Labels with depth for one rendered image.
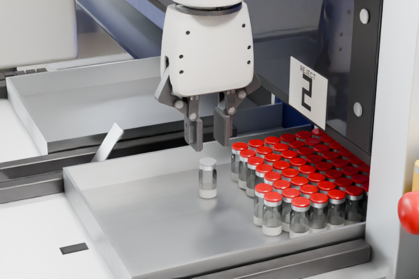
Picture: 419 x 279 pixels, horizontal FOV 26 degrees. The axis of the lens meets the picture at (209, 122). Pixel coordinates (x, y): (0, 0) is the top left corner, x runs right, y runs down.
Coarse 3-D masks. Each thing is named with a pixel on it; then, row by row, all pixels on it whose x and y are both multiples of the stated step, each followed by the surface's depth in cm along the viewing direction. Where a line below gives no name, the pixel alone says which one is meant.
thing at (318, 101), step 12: (300, 72) 105; (312, 72) 102; (300, 84) 105; (312, 84) 102; (324, 84) 100; (300, 96) 106; (312, 96) 103; (324, 96) 100; (300, 108) 106; (312, 108) 103; (324, 108) 101; (312, 120) 104; (324, 120) 101
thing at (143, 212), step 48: (96, 192) 111; (144, 192) 111; (192, 192) 111; (240, 192) 111; (96, 240) 99; (144, 240) 100; (192, 240) 100; (240, 240) 100; (288, 240) 94; (336, 240) 96
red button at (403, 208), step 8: (408, 192) 83; (416, 192) 82; (400, 200) 83; (408, 200) 82; (416, 200) 82; (400, 208) 83; (408, 208) 82; (416, 208) 81; (400, 216) 83; (408, 216) 82; (416, 216) 81; (408, 224) 82; (416, 224) 81; (408, 232) 83; (416, 232) 82
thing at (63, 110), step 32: (128, 64) 145; (160, 64) 148; (32, 96) 140; (64, 96) 140; (96, 96) 140; (128, 96) 140; (32, 128) 124; (64, 128) 129; (96, 128) 129; (128, 128) 121; (160, 128) 122; (256, 128) 129
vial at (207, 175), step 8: (200, 168) 108; (208, 168) 108; (200, 176) 109; (208, 176) 108; (216, 176) 109; (200, 184) 109; (208, 184) 108; (216, 184) 110; (200, 192) 109; (208, 192) 109; (216, 192) 110
